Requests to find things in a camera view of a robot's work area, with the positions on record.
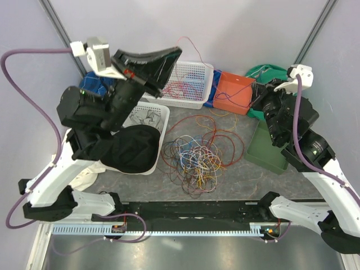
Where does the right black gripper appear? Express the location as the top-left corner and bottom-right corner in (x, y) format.
(250, 77), (297, 143)

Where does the large white plastic basket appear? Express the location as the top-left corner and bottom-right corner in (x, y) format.
(143, 61), (214, 110)

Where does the black hat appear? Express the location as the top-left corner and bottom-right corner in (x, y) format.
(100, 125), (161, 174)

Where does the small white plastic basket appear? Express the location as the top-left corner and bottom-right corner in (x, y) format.
(123, 101), (170, 176)

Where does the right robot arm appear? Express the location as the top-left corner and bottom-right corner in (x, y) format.
(251, 79), (359, 254)

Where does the grey slotted cable duct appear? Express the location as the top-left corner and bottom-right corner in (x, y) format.
(52, 224), (280, 237)

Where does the brown cable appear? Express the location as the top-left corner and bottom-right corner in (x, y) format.
(160, 140), (228, 199)

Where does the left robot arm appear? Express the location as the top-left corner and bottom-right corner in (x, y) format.
(19, 42), (182, 222)

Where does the grey cloth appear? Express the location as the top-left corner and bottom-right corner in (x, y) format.
(129, 109), (164, 131)

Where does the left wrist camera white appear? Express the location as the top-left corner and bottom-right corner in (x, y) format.
(70, 37), (126, 80)

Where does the corner aluminium post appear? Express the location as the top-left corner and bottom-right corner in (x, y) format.
(39, 0), (87, 77)
(293, 0), (338, 64)

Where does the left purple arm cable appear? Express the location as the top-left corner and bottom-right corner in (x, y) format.
(0, 48), (74, 229)

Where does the blue plaid cloth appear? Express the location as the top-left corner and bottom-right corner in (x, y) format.
(79, 71), (116, 97)

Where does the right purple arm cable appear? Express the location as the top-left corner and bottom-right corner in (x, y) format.
(292, 74), (360, 203)

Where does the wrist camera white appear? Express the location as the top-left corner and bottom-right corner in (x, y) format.
(70, 37), (126, 80)
(273, 64), (314, 92)

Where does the green cloth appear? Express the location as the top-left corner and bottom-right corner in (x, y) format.
(245, 64), (287, 121)

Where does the white cloth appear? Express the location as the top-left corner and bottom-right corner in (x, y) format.
(56, 157), (106, 191)

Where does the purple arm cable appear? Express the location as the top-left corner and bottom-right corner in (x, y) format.
(0, 48), (74, 229)
(292, 74), (360, 203)

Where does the right corner aluminium post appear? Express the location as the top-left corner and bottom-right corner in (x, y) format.
(293, 0), (338, 64)

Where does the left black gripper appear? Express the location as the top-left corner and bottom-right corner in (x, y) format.
(100, 47), (185, 133)

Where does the orange plastic tray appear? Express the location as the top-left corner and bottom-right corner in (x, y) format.
(213, 72), (255, 115)

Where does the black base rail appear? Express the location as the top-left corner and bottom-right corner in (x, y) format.
(91, 200), (282, 232)

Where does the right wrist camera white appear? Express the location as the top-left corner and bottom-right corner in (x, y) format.
(273, 64), (314, 92)

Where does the white cable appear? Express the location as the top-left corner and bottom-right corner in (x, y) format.
(177, 134), (223, 172)

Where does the pink cable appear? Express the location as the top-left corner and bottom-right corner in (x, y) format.
(165, 35), (214, 98)

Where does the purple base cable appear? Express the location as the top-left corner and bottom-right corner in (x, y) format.
(51, 213), (148, 255)

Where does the left corner aluminium post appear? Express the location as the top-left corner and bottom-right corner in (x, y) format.
(39, 0), (87, 77)

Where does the yellow cable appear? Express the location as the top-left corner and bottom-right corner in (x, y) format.
(179, 114), (239, 192)

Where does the green plastic tray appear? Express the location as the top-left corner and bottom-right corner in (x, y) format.
(244, 120), (289, 175)

